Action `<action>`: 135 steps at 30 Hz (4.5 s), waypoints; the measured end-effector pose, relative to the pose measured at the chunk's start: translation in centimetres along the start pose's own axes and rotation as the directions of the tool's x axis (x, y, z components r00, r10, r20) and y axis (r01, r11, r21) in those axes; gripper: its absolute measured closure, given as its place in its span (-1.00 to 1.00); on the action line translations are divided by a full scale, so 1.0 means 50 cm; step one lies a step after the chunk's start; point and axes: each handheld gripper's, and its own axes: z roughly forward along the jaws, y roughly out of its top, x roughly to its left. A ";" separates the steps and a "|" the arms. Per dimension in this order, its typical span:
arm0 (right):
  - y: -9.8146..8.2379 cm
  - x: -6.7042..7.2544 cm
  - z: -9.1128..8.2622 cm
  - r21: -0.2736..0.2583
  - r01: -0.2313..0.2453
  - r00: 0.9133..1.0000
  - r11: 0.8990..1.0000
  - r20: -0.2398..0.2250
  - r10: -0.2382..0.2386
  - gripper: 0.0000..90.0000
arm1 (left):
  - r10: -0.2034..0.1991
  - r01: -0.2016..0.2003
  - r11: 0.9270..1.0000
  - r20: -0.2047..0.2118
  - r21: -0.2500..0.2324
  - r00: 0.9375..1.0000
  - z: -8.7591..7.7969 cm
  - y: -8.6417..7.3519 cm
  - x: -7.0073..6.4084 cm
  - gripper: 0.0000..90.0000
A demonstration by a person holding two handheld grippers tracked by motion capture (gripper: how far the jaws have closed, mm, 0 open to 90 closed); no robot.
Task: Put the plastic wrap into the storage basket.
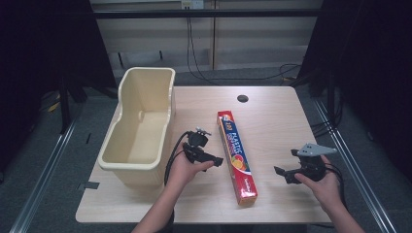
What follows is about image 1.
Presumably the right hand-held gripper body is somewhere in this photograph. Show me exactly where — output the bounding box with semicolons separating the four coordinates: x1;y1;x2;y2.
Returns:
290;143;338;183

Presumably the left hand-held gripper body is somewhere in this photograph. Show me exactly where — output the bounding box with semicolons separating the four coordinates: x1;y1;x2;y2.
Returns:
182;126;213;163

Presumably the red plastic wrap box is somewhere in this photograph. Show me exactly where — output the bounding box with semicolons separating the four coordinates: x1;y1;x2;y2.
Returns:
216;110;259;206

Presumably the cream plastic bin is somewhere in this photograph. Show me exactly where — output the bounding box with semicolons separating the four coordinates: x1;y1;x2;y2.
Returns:
96;66;177;189

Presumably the person's right hand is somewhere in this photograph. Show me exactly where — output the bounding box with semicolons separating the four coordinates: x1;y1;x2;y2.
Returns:
293;154;345;214

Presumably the person's left hand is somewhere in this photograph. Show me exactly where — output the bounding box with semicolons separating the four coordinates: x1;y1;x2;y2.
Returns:
165;150;216;196

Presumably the black tape strip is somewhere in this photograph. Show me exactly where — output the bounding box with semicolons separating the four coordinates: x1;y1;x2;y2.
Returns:
77;181;100;191

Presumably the black curtain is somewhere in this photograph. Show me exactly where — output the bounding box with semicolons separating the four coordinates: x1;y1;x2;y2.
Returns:
291;0;412;183
0;0;119;176

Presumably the black horizontal bar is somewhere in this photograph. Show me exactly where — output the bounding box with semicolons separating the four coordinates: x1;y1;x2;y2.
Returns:
92;9;323;19

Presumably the black metal stand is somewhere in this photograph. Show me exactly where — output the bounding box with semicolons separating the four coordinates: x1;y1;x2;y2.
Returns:
57;72;73;135

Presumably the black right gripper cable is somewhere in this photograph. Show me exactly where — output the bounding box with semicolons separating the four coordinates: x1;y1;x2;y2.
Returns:
324;162;348;210

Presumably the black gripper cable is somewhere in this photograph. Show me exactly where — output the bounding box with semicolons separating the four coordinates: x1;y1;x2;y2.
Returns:
324;162;348;210
163;130;196;187

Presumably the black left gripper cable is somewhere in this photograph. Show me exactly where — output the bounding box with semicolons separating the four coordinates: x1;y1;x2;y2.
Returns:
163;130;196;187

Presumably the bundle of black cables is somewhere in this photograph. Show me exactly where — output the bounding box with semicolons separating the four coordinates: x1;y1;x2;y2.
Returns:
310;117;343;140

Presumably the aluminium floor rail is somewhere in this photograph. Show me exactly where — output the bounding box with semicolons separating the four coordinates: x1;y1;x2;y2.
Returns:
312;98;398;233
9;118;80;233

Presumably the black floor cable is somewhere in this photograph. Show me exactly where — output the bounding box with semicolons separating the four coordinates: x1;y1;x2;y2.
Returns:
186;17;303;86

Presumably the white wall outlet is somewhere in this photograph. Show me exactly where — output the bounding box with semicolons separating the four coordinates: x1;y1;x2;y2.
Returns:
181;0;205;11

